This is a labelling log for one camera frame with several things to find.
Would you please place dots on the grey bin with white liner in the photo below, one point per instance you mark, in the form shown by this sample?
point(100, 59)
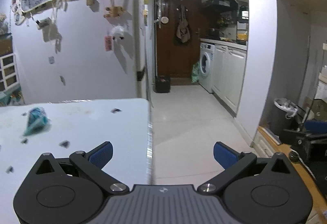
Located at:
point(283, 119)

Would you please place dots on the dried flower bunch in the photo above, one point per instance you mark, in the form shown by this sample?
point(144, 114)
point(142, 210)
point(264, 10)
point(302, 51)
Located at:
point(2, 23)

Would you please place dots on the white shelf rack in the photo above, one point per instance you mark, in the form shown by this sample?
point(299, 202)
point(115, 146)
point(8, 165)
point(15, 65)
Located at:
point(323, 75)

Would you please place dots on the hanging khaki bag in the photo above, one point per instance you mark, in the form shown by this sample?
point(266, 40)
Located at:
point(183, 29)

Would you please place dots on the dark wooden door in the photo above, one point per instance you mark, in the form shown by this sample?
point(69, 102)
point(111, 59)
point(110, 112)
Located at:
point(173, 60)

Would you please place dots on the black cooking pot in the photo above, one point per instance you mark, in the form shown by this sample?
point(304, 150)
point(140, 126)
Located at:
point(214, 32)

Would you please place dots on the grey refrigerator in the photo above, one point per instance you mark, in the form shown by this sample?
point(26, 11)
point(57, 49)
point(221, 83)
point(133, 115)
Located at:
point(140, 35)

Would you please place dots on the black crate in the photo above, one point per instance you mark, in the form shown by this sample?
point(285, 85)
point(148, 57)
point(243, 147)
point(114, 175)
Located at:
point(162, 84)

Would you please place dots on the white plush sheep toy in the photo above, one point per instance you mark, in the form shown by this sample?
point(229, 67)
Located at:
point(117, 32)

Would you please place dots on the pink wall card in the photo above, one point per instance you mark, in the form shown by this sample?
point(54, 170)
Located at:
point(108, 44)

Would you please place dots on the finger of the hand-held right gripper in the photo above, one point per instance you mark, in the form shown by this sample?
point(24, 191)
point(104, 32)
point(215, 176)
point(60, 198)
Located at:
point(316, 127)

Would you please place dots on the dark range hood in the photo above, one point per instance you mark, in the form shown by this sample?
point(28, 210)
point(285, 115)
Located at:
point(219, 2)

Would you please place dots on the grey wall pouch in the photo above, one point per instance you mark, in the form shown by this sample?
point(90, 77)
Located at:
point(43, 22)

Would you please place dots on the glass fish tank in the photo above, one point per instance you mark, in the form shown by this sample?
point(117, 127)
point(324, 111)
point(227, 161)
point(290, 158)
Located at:
point(5, 44)

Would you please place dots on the hanging metal strainer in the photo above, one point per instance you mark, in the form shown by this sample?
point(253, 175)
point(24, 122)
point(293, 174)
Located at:
point(164, 20)

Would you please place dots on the white low cabinet wooden top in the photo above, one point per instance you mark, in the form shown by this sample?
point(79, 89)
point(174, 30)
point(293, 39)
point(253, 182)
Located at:
point(283, 148)

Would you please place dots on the white drawer cabinet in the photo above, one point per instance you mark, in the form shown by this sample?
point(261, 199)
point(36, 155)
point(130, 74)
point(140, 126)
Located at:
point(7, 73)

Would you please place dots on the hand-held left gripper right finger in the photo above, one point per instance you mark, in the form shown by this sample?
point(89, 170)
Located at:
point(224, 156)

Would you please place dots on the wooden wall toy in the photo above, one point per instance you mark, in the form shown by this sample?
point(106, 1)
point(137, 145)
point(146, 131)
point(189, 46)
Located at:
point(115, 11)

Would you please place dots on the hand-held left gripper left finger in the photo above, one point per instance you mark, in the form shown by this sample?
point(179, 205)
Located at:
point(102, 154)

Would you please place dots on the grey flat board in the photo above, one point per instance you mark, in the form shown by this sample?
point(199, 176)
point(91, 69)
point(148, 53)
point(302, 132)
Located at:
point(269, 134)

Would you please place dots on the dark cloth with green patch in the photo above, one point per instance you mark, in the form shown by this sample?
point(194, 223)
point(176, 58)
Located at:
point(319, 173)

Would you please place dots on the white washing machine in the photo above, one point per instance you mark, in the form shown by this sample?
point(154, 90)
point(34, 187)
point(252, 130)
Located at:
point(206, 65)

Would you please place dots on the black round object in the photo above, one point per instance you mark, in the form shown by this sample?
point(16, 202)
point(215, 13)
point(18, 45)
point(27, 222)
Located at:
point(293, 156)

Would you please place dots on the small wall photo card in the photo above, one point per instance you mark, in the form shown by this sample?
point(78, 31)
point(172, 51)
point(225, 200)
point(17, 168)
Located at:
point(51, 60)

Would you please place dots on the teal snack packet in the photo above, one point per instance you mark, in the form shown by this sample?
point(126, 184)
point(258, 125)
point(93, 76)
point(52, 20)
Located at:
point(35, 119)

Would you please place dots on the small hanging wall tag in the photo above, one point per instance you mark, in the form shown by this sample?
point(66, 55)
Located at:
point(62, 80)

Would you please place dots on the green patterned bag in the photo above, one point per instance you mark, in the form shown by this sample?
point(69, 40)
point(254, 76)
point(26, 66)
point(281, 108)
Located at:
point(196, 73)

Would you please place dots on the yellow counter container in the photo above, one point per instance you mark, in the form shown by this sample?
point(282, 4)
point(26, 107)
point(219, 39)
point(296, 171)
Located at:
point(242, 35)

